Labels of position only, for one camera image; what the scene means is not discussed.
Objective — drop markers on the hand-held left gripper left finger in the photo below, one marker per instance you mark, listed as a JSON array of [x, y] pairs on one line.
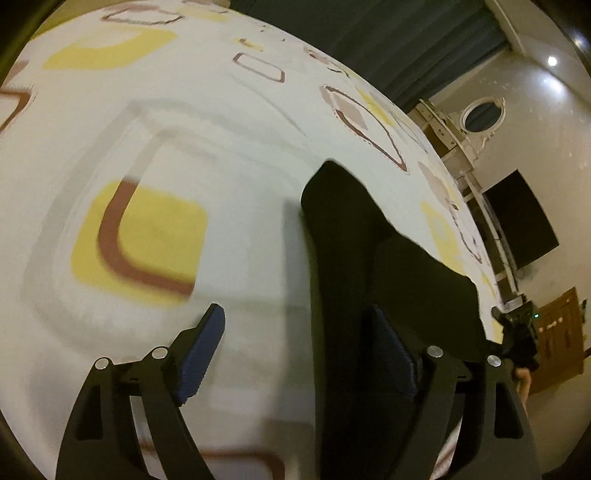
[[198, 355]]

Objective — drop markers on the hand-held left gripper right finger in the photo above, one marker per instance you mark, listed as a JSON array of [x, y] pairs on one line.
[[397, 357]]

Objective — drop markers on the black pants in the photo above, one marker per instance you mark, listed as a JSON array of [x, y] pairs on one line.
[[351, 286]]

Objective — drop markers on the person's right forearm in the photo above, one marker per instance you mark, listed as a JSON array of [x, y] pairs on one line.
[[524, 383]]

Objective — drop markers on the wooden cabinet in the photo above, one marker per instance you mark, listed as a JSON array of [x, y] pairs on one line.
[[556, 341]]

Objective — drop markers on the white vanity dresser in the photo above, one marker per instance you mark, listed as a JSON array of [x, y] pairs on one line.
[[461, 143]]

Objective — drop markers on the patterned white bed sheet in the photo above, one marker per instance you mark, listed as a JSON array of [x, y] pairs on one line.
[[184, 138]]

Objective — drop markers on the ceiling light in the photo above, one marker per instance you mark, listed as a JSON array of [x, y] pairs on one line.
[[551, 61]]

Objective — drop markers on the dark green curtain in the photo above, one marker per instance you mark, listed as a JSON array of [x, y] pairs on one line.
[[392, 37]]

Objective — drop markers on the black wall television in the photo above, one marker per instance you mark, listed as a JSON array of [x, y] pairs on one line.
[[519, 221]]

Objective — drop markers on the oval mirror white frame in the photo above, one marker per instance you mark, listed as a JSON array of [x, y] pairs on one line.
[[482, 115]]

